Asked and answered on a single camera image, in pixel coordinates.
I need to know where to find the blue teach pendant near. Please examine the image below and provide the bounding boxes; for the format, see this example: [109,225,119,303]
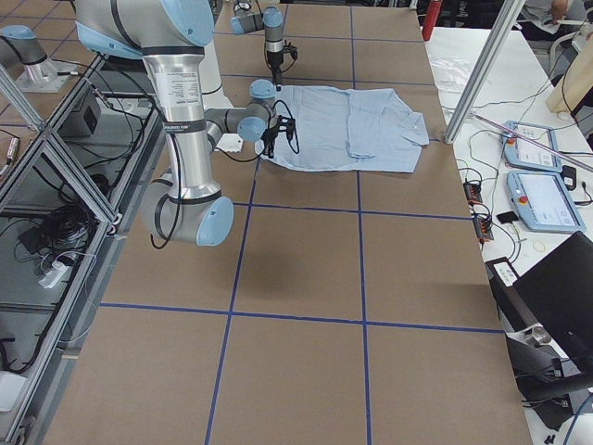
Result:
[506,170,587,234]

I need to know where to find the blue tape line lengthwise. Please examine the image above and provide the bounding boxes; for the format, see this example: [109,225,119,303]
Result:
[349,6,372,445]

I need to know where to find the seated person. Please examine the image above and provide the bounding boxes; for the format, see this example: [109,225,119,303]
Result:
[521,0,592,41]

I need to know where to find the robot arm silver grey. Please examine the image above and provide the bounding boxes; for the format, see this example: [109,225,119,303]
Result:
[230,1,298,91]
[76,1,296,247]

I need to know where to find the aluminium frame post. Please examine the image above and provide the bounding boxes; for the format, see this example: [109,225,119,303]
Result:
[444,0,524,145]

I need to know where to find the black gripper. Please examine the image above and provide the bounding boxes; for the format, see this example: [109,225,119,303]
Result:
[264,42,297,91]
[261,115,296,159]

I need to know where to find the light blue striped shirt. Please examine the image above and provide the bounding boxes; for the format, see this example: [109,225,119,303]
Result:
[270,85,429,173]

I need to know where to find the clear plastic bag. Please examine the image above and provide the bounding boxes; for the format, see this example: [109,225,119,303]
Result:
[428,56,473,94]

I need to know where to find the aluminium frame rail structure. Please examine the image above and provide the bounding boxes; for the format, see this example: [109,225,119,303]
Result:
[1,56,163,444]

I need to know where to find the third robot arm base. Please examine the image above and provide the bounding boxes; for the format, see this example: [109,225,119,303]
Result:
[1,25,77,93]

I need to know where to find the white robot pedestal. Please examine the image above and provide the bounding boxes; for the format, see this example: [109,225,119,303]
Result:
[199,40,243,153]

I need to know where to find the white power strip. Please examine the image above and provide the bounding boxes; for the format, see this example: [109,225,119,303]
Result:
[38,260,69,289]

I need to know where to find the blue teach pendant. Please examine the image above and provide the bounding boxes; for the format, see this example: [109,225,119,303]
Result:
[506,170,587,234]
[502,121,562,172]

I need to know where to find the blue teach pendant far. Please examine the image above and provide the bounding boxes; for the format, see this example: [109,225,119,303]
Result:
[502,121,562,172]

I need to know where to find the black laptop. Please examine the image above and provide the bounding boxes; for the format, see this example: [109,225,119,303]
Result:
[486,232,592,429]

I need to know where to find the red cylinder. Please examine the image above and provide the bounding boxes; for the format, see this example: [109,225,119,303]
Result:
[422,0,442,42]

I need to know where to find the blue tape line crosswise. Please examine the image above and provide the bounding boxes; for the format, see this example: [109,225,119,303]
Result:
[234,202,472,221]

